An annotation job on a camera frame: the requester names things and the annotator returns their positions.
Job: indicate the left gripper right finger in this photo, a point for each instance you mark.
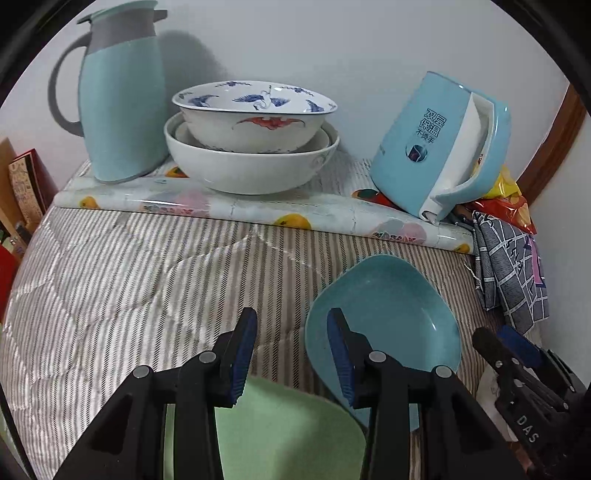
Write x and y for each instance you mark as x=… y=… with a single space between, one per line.
x=458 y=439

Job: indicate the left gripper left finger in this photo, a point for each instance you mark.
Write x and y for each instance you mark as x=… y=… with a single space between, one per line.
x=126 y=438

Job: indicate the green plastic plate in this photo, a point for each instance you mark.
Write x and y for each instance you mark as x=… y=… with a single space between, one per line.
x=275 y=432

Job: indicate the teal plastic plate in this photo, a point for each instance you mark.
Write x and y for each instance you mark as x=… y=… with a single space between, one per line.
x=390 y=302

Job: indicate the grey checked folded cloth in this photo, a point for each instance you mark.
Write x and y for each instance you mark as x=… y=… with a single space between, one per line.
x=508 y=272

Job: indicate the striped quilted table cover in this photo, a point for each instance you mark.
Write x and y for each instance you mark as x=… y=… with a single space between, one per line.
x=101 y=292

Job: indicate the red orange snack bag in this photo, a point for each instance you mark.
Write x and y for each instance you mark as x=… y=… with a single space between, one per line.
x=513 y=210

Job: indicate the red paper bag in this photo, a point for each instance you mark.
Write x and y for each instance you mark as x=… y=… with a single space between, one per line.
x=8 y=269

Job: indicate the yellow chips bag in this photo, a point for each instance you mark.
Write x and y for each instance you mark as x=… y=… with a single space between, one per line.
x=504 y=186

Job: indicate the fruit print rolled mat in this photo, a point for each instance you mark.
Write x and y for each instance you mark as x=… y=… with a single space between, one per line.
x=323 y=205

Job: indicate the brown patterned box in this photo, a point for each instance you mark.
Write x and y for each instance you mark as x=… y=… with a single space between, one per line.
x=32 y=186

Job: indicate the light blue electric kettle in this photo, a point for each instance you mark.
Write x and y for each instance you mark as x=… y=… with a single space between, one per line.
x=446 y=148

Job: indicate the large white ceramic bowl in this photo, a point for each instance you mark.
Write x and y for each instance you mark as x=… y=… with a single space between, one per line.
x=244 y=173

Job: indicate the light blue thermos jug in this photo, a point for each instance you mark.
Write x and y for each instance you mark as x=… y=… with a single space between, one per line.
x=121 y=93

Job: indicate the blue patterned porcelain bowl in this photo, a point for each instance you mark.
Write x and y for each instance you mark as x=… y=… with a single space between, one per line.
x=248 y=116

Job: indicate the brown wooden door frame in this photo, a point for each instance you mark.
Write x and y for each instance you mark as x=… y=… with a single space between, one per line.
x=554 y=149

